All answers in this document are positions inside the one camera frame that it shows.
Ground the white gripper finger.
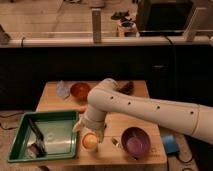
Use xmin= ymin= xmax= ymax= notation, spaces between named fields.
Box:
xmin=72 ymin=120 xmax=84 ymax=133
xmin=95 ymin=130 xmax=104 ymax=143

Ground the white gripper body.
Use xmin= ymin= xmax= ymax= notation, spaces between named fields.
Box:
xmin=82 ymin=115 xmax=106 ymax=131

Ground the yellow-orange apple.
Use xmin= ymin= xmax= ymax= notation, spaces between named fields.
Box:
xmin=82 ymin=133 xmax=97 ymax=149

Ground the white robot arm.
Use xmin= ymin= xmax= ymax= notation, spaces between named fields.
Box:
xmin=73 ymin=78 xmax=213 ymax=145

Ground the green plastic tray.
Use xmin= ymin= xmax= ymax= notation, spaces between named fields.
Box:
xmin=7 ymin=110 xmax=79 ymax=163

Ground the orange bowl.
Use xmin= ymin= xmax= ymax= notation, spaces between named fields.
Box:
xmin=70 ymin=82 xmax=91 ymax=101

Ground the purple bowl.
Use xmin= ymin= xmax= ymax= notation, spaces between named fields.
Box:
xmin=121 ymin=127 xmax=151 ymax=159

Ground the clear plastic bag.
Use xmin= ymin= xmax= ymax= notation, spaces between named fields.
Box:
xmin=56 ymin=81 xmax=70 ymax=100

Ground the black spatula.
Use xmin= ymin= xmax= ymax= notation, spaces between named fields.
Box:
xmin=27 ymin=118 xmax=46 ymax=158

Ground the brown pine cone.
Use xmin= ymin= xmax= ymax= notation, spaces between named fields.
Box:
xmin=119 ymin=81 xmax=134 ymax=95

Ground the blue object on floor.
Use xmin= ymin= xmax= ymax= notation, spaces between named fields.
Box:
xmin=162 ymin=135 xmax=179 ymax=154

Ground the wooden box with bowl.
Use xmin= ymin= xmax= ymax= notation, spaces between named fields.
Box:
xmin=117 ymin=21 xmax=140 ymax=37

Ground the black monitor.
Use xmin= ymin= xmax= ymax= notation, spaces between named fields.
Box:
xmin=136 ymin=0 xmax=193 ymax=35

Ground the black cable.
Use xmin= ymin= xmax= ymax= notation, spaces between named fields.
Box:
xmin=0 ymin=111 xmax=25 ymax=132

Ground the white rail barrier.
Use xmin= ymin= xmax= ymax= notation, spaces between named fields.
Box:
xmin=0 ymin=36 xmax=213 ymax=48

